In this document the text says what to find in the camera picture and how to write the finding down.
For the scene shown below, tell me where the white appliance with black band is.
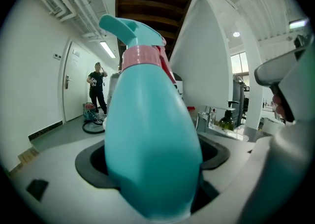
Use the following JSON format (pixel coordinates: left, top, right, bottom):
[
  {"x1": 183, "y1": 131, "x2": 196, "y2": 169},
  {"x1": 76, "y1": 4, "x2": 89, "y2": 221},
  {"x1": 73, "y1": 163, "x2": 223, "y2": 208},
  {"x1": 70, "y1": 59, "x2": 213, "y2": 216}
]
[{"x1": 171, "y1": 71, "x2": 185, "y2": 101}]

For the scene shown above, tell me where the dark green pump bottle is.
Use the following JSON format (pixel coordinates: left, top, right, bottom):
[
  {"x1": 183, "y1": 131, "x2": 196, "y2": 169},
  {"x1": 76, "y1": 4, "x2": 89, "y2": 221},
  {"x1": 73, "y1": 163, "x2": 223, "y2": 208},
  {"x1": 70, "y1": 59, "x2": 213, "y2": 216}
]
[{"x1": 218, "y1": 100, "x2": 240, "y2": 131}]

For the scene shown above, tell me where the wooden staircase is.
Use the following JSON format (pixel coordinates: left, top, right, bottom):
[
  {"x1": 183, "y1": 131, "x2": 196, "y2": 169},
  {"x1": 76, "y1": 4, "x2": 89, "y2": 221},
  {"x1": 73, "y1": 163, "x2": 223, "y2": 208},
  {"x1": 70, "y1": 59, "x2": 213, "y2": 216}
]
[{"x1": 114, "y1": 0, "x2": 195, "y2": 71}]

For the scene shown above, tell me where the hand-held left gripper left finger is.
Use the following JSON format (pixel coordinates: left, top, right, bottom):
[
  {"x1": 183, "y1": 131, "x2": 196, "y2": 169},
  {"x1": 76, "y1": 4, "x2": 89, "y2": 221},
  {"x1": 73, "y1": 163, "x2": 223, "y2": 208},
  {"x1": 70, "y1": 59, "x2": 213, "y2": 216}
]
[{"x1": 4, "y1": 138, "x2": 151, "y2": 224}]

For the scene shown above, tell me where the white door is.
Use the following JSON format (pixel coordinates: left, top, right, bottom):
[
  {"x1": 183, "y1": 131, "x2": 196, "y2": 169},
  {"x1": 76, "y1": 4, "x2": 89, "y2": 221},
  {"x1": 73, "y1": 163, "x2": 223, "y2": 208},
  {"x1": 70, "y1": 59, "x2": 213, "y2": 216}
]
[{"x1": 62, "y1": 40, "x2": 86, "y2": 123}]

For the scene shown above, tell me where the teal spray bottle pink collar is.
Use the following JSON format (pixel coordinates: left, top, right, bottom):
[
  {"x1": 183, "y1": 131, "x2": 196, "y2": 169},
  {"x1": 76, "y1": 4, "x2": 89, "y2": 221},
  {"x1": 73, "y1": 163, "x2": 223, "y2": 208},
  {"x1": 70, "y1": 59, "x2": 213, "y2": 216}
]
[{"x1": 98, "y1": 13, "x2": 204, "y2": 221}]

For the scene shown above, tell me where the grey cylinder machine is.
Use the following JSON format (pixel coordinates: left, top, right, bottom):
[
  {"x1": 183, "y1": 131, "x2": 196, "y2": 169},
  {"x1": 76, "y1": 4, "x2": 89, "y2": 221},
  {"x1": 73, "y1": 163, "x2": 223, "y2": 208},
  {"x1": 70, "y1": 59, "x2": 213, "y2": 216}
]
[{"x1": 232, "y1": 79, "x2": 247, "y2": 128}]

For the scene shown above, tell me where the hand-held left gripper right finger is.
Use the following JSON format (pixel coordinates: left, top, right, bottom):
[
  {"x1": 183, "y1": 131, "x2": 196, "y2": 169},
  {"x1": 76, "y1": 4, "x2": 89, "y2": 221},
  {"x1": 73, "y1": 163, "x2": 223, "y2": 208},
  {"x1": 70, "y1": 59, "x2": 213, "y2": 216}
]
[{"x1": 190, "y1": 119, "x2": 315, "y2": 224}]

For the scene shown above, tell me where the person's right hand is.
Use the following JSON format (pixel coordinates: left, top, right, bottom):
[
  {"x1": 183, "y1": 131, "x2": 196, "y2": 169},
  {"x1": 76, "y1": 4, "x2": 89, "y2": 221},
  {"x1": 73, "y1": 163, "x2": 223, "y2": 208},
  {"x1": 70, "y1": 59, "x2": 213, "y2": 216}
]
[{"x1": 272, "y1": 94, "x2": 287, "y2": 121}]

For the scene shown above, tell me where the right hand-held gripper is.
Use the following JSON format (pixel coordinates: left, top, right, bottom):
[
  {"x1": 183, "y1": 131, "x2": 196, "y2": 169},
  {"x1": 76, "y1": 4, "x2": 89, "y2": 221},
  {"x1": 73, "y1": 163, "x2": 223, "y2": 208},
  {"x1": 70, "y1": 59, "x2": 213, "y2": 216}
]
[{"x1": 254, "y1": 34, "x2": 315, "y2": 124}]

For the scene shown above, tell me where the chrome faucet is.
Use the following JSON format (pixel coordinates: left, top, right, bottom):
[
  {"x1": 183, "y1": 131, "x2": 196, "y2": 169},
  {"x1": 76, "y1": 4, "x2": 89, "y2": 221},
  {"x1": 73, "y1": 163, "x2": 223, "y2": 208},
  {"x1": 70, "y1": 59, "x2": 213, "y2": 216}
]
[{"x1": 196, "y1": 104, "x2": 219, "y2": 133}]

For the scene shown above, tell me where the window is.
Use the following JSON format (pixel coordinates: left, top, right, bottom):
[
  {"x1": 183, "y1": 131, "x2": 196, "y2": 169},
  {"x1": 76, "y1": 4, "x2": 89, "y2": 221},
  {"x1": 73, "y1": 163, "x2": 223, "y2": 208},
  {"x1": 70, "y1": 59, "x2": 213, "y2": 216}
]
[{"x1": 230, "y1": 51, "x2": 250, "y2": 75}]

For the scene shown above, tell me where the red vacuum cleaner with hose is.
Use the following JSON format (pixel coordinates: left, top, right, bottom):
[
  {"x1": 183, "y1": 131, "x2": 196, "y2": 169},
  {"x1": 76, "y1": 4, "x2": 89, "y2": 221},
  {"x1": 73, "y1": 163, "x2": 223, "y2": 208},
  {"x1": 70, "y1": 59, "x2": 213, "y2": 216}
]
[{"x1": 82, "y1": 101, "x2": 107, "y2": 135}]

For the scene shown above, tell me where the long ceiling light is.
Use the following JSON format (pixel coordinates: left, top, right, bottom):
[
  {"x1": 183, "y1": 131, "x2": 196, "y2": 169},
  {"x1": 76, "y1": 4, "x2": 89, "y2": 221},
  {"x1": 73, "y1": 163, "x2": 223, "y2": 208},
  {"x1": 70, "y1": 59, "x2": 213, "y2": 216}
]
[
  {"x1": 288, "y1": 18, "x2": 309, "y2": 30},
  {"x1": 99, "y1": 40, "x2": 117, "y2": 59}
]

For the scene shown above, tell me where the wooden pallet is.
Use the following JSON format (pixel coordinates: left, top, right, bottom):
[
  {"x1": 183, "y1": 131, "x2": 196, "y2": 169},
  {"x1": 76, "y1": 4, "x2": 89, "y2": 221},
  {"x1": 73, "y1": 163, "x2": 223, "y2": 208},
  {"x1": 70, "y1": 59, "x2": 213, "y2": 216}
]
[{"x1": 16, "y1": 146, "x2": 40, "y2": 165}]

